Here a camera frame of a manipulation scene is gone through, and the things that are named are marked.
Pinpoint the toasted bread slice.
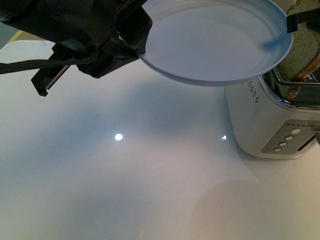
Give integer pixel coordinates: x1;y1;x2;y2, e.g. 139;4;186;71
277;0;320;101

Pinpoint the white chrome two-slot toaster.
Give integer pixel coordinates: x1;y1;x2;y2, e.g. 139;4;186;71
224;68;320;160

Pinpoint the white round plate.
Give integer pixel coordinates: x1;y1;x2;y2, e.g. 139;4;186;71
140;0;293;87

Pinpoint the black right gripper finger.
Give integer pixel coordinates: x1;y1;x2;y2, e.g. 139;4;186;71
286;9;320;33

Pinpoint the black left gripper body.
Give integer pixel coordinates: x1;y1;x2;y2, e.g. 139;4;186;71
0;0;153;50

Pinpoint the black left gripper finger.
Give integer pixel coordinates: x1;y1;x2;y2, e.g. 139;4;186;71
31;30;148;97

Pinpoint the black cable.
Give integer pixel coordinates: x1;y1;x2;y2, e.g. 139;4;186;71
0;56;101;75

